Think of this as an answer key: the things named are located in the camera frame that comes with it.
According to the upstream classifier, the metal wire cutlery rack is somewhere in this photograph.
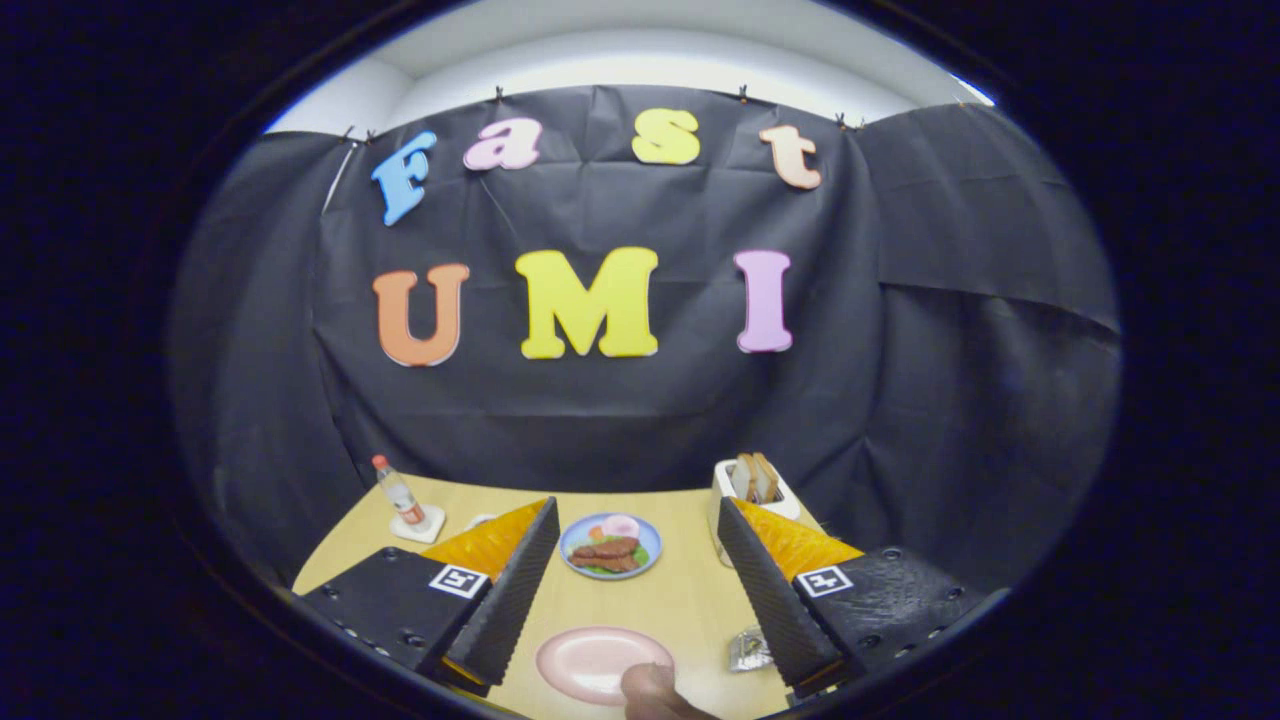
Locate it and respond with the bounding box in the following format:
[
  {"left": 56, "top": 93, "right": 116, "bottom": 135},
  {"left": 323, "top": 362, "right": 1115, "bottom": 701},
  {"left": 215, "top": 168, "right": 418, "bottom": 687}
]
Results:
[{"left": 728, "top": 625, "right": 776, "bottom": 673}]

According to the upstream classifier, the blue plate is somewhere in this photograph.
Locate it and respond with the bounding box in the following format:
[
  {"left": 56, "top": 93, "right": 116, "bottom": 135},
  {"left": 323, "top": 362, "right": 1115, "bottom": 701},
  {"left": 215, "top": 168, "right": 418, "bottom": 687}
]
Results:
[{"left": 559, "top": 512, "right": 664, "bottom": 581}]

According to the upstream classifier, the white square coaster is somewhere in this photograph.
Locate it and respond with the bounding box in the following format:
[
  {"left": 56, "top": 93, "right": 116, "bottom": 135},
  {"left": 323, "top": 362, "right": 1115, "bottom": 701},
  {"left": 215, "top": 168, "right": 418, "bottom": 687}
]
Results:
[{"left": 390, "top": 505, "right": 447, "bottom": 545}]

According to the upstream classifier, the pink plate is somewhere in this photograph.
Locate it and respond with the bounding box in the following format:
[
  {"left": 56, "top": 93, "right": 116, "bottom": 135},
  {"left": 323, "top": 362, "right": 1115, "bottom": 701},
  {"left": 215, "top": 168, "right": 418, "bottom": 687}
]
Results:
[{"left": 535, "top": 626, "right": 676, "bottom": 707}]

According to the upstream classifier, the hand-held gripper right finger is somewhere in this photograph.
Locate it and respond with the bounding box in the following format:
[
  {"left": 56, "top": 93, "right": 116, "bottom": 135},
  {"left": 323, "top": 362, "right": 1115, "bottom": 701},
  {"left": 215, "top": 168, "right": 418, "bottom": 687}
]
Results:
[{"left": 716, "top": 496, "right": 986, "bottom": 699}]

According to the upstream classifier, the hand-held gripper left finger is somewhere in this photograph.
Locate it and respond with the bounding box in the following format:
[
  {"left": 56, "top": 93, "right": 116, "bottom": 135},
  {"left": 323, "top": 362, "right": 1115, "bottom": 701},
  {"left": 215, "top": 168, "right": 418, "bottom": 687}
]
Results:
[{"left": 298, "top": 496, "right": 562, "bottom": 699}]

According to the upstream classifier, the white toaster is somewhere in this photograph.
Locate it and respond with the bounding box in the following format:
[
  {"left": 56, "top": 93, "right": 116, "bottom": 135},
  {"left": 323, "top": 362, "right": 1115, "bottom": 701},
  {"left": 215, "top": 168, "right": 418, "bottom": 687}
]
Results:
[{"left": 708, "top": 458, "right": 801, "bottom": 569}]

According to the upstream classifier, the small plastic water bottle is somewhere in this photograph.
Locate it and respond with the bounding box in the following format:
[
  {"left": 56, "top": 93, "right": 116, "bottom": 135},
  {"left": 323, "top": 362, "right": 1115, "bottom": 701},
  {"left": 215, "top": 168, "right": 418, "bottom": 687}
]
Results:
[{"left": 372, "top": 455, "right": 426, "bottom": 528}]

